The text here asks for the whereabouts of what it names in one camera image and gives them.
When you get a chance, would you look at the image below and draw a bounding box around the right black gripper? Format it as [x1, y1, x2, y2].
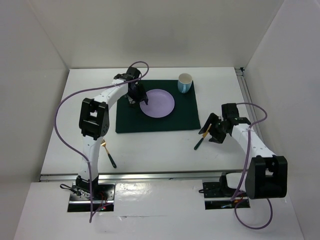
[198, 112, 228, 144]

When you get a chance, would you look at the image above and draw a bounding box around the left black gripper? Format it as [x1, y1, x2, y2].
[123, 83, 148, 109]

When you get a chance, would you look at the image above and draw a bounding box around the purple plate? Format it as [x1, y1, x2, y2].
[139, 89, 175, 119]

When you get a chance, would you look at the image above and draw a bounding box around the dark green cloth napkin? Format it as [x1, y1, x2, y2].
[115, 79, 201, 134]

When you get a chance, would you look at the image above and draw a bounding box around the gold knife black handle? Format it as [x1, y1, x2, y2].
[193, 123, 212, 151]

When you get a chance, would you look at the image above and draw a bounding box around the light blue mug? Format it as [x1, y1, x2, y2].
[177, 73, 193, 94]

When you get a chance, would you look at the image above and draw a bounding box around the gold fork black handle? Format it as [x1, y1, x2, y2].
[100, 138, 117, 169]

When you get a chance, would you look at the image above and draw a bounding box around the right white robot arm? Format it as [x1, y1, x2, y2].
[199, 103, 288, 200]

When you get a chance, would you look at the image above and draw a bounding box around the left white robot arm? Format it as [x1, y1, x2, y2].
[76, 66, 149, 200]

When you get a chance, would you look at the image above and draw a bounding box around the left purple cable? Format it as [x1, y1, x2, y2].
[54, 60, 150, 224]

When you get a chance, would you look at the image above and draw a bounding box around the aluminium rail frame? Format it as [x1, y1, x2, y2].
[41, 67, 252, 180]

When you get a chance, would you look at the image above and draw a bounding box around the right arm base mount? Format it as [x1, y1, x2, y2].
[198, 182, 250, 210]

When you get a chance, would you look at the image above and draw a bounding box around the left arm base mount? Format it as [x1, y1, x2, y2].
[59, 183, 116, 213]

